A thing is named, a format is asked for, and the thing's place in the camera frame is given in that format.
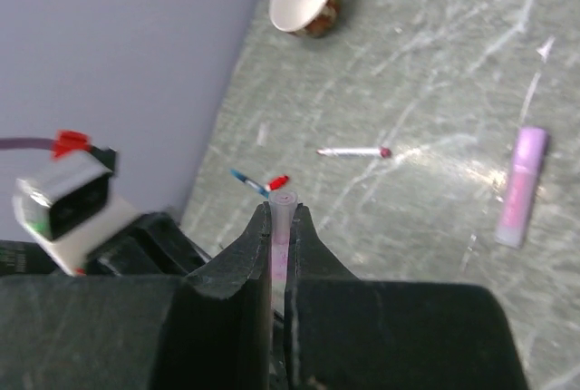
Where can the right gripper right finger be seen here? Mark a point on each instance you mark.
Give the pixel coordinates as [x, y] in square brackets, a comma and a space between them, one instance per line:
[343, 332]

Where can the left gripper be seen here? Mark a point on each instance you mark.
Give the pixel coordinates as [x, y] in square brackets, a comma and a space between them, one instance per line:
[151, 244]

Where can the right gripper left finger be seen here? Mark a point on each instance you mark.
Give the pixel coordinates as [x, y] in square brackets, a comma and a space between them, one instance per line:
[210, 329]

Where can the clear pink pen cap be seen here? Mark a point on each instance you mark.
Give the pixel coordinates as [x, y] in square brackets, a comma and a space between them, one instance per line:
[282, 204]

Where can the white marker pen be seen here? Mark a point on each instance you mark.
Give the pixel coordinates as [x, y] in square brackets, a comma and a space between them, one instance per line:
[355, 152]

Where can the pink highlighter pen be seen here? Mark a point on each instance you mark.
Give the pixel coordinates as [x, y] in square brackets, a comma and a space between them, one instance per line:
[519, 195]

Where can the blue pen refill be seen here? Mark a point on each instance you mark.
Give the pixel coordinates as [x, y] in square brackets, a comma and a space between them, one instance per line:
[254, 185]

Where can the red marker cap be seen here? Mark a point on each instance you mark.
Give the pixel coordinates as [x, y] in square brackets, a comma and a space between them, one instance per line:
[277, 183]

